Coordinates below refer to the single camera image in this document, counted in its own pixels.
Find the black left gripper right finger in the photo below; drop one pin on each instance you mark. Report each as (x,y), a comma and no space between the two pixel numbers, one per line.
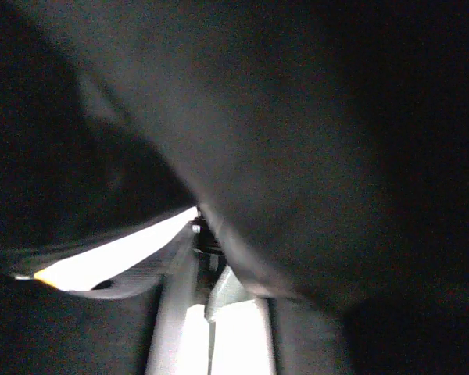
(379,336)

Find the pink folding umbrella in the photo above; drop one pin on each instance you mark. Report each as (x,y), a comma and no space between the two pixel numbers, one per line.
(326,142)

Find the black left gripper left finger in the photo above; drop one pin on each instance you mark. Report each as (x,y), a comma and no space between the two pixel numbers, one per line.
(47,331)

